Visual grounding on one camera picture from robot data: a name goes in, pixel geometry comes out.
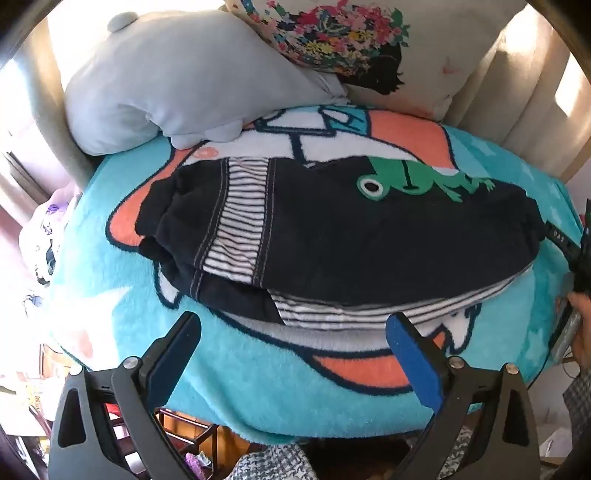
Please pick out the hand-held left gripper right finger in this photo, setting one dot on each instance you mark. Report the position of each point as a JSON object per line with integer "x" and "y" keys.
{"x": 415, "y": 364}

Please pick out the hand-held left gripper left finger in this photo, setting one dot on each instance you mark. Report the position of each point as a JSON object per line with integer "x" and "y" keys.
{"x": 170, "y": 364}

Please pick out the navy striped frog pants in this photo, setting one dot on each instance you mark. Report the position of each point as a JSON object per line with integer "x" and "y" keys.
{"x": 332, "y": 240}

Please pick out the person's right hand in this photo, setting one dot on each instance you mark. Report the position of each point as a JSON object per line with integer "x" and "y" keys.
{"x": 583, "y": 344}

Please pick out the wooden rack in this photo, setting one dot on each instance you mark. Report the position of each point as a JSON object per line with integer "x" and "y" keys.
{"x": 187, "y": 434}

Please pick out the teal printed blanket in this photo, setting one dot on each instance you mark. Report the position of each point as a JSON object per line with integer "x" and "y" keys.
{"x": 258, "y": 378}

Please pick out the grey checked cloth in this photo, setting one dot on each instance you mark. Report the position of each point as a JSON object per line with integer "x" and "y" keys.
{"x": 286, "y": 467}

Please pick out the white and purple cloth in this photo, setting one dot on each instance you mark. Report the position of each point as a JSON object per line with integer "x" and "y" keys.
{"x": 46, "y": 240}

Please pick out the beige upholstered headboard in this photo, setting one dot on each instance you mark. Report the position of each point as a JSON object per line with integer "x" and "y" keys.
{"x": 521, "y": 97}

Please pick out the grey plush pillow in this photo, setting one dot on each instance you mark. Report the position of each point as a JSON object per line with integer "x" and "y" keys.
{"x": 175, "y": 78}

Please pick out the white floral pillow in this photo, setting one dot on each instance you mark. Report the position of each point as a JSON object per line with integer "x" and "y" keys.
{"x": 369, "y": 50}

